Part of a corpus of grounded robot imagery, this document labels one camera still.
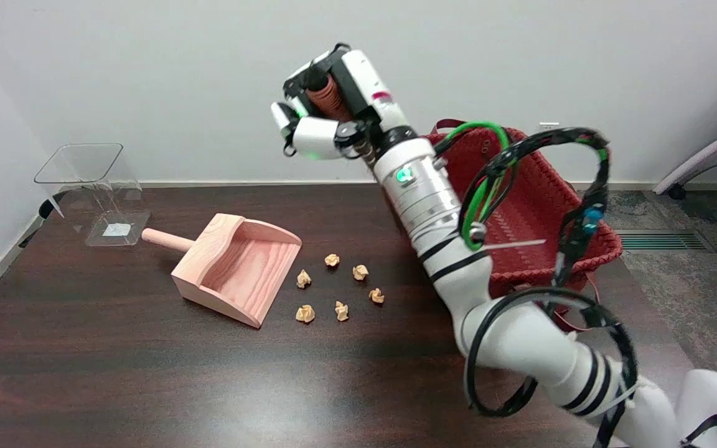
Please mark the office chair base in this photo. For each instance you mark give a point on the office chair base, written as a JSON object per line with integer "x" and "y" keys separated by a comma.
{"x": 707, "y": 152}

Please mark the white wall outlet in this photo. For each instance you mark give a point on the white wall outlet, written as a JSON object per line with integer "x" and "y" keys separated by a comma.
{"x": 549, "y": 125}

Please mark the metal floor vent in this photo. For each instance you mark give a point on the metal floor vent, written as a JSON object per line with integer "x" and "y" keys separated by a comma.
{"x": 663, "y": 240}

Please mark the black stand foot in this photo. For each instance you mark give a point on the black stand foot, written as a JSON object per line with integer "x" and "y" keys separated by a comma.
{"x": 47, "y": 208}

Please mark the brown straw hand broom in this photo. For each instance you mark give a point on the brown straw hand broom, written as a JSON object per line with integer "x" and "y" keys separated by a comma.
{"x": 327, "y": 96}

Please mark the clear acrylic container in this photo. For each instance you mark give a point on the clear acrylic container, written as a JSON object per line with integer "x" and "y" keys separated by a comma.
{"x": 94, "y": 186}

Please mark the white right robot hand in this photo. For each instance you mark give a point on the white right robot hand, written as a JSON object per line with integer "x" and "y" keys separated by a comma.
{"x": 318, "y": 135}

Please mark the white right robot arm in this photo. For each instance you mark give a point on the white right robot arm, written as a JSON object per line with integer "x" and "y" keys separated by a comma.
{"x": 520, "y": 339}

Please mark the yellow paper ball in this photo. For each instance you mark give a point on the yellow paper ball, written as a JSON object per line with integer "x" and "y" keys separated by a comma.
{"x": 332, "y": 260}
{"x": 342, "y": 310}
{"x": 305, "y": 313}
{"x": 303, "y": 279}
{"x": 360, "y": 272}
{"x": 376, "y": 295}

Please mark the red woven basket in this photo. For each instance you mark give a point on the red woven basket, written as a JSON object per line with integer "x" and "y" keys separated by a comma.
{"x": 533, "y": 205}

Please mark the wooden dustpan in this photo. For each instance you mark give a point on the wooden dustpan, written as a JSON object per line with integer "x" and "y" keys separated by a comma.
{"x": 240, "y": 267}

